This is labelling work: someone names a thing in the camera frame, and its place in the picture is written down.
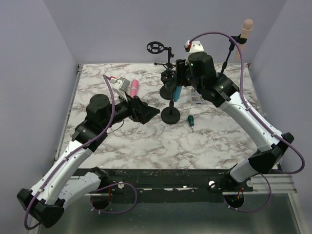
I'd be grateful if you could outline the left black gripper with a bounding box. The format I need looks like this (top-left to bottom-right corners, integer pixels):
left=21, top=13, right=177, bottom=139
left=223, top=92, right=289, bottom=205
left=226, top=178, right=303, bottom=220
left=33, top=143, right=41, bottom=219
left=101, top=91, right=160, bottom=130

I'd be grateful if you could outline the teal microphone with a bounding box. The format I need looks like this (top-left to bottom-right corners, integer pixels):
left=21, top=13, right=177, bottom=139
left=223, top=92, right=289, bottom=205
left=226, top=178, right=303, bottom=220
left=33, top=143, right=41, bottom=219
left=173, top=86, right=182, bottom=102

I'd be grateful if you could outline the black stand holding teal microphone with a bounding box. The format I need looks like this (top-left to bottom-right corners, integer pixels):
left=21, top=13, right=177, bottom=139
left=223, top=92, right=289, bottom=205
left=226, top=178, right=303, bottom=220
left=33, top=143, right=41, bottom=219
left=161, top=85, right=180, bottom=125

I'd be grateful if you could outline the black round-base shock mount stand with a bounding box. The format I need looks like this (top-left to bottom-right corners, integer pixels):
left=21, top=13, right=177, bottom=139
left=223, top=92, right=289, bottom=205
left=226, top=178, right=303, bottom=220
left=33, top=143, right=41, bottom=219
left=159, top=70, right=176, bottom=100

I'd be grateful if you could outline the pink microphone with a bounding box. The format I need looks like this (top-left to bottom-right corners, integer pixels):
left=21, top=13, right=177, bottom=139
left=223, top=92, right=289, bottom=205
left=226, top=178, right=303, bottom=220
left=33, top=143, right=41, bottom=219
left=130, top=79, right=139, bottom=98

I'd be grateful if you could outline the black tripod shock mount stand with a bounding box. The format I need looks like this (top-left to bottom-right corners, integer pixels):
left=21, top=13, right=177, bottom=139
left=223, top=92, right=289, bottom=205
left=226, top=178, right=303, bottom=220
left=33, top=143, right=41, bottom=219
left=146, top=41, right=178, bottom=71

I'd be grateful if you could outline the black stand holding beige microphone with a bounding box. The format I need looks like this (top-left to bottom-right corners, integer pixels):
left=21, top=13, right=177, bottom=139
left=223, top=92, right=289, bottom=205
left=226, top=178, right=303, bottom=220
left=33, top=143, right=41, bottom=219
left=220, top=34, right=247, bottom=74

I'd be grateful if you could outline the beige microphone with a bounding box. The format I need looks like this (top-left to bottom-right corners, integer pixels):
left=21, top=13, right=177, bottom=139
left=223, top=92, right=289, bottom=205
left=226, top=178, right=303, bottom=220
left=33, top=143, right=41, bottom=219
left=235, top=19, right=254, bottom=61

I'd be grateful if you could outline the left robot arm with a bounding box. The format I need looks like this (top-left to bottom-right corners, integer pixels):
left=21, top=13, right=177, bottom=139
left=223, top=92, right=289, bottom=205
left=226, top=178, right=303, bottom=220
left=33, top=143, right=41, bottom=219
left=17, top=94, right=160, bottom=228

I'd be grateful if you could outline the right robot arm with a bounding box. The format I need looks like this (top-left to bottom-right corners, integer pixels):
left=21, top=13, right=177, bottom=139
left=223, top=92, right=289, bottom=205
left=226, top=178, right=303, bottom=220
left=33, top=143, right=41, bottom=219
left=175, top=52, right=294, bottom=191

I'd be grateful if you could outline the clear plastic screw box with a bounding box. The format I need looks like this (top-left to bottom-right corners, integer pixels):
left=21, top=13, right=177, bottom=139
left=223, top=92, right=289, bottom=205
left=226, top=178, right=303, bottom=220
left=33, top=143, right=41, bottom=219
left=190, top=88, right=208, bottom=105

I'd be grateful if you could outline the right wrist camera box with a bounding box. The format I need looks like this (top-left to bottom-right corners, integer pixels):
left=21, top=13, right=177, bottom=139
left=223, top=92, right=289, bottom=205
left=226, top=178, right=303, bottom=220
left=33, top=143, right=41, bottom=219
left=184, top=40, right=204, bottom=53

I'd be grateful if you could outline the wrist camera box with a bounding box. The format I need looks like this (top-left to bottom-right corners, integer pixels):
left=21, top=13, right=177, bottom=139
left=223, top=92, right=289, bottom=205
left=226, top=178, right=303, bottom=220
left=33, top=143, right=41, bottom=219
left=110, top=78, right=130, bottom=101
left=184, top=40, right=204, bottom=53

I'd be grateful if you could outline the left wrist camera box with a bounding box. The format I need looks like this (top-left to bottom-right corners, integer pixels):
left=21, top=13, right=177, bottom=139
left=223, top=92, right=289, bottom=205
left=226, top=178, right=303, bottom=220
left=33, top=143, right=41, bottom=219
left=110, top=78, right=130, bottom=101

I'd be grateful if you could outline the green handled screwdriver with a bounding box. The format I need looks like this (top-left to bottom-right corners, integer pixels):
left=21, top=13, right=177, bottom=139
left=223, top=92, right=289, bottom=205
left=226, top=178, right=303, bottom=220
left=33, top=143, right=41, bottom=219
left=187, top=115, right=194, bottom=132

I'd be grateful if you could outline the black front mounting rail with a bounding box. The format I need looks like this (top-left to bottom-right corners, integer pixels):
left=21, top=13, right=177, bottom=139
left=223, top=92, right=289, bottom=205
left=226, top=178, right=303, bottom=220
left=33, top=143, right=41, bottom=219
left=69, top=168, right=286, bottom=204

